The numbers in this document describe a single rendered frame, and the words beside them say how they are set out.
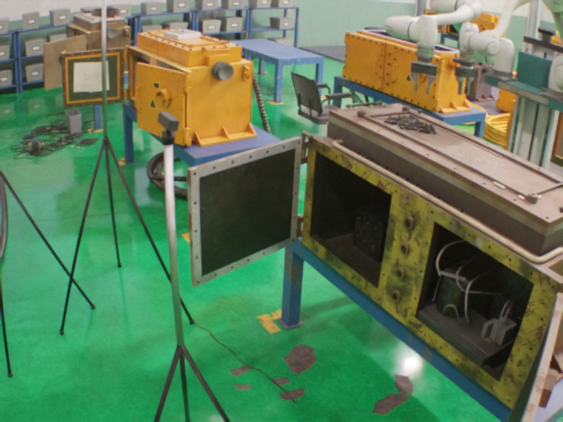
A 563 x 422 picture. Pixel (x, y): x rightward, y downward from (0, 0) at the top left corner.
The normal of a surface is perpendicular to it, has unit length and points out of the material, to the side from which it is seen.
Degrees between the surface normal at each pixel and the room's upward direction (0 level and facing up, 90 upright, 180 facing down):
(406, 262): 90
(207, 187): 90
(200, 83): 90
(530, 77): 90
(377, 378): 0
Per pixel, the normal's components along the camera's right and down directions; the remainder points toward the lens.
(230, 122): 0.56, 0.39
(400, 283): -0.84, 0.19
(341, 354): 0.05, -0.90
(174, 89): -0.67, 0.29
